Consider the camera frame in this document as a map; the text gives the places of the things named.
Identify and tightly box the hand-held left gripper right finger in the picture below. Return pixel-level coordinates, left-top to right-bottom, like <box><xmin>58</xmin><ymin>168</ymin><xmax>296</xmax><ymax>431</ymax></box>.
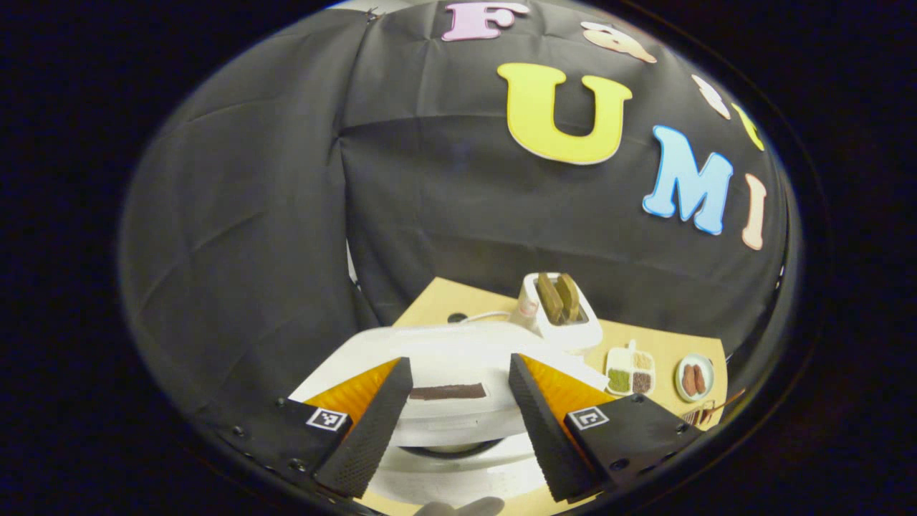
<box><xmin>509</xmin><ymin>353</ymin><xmax>706</xmax><ymax>504</ymax></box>

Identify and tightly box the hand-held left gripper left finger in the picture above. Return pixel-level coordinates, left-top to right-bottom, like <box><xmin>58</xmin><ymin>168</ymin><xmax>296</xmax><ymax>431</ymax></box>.
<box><xmin>201</xmin><ymin>357</ymin><xmax>415</xmax><ymax>500</ymax></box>

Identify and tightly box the white rice cooker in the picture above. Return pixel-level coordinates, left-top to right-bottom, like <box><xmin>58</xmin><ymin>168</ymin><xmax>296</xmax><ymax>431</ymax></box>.
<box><xmin>287</xmin><ymin>321</ymin><xmax>610</xmax><ymax>506</ymax></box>

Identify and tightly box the brown wooden spoon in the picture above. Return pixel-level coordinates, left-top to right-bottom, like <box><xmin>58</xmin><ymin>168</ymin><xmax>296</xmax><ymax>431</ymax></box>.
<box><xmin>698</xmin><ymin>389</ymin><xmax>746</xmax><ymax>424</ymax></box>

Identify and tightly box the white toaster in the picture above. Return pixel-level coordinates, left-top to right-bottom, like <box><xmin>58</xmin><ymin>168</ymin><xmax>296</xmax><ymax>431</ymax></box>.
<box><xmin>510</xmin><ymin>272</ymin><xmax>604</xmax><ymax>355</ymax></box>

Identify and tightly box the white divided bean dish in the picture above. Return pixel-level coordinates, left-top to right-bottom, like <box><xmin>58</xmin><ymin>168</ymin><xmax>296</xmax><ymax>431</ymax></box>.
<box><xmin>605</xmin><ymin>340</ymin><xmax>656</xmax><ymax>396</ymax></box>

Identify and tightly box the brown toast slice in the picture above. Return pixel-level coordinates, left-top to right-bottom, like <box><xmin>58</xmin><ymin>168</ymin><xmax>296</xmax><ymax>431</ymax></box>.
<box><xmin>537</xmin><ymin>272</ymin><xmax>565</xmax><ymax>325</ymax></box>
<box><xmin>557</xmin><ymin>274</ymin><xmax>581</xmax><ymax>322</ymax></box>

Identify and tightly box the pale green plate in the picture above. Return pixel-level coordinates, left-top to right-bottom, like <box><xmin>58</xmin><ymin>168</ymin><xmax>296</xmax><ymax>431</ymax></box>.
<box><xmin>674</xmin><ymin>353</ymin><xmax>715</xmax><ymax>403</ymax></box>

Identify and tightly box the black backdrop cloth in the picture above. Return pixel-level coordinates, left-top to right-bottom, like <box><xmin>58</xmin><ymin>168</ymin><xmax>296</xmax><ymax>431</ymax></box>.
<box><xmin>118</xmin><ymin>0</ymin><xmax>796</xmax><ymax>424</ymax></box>

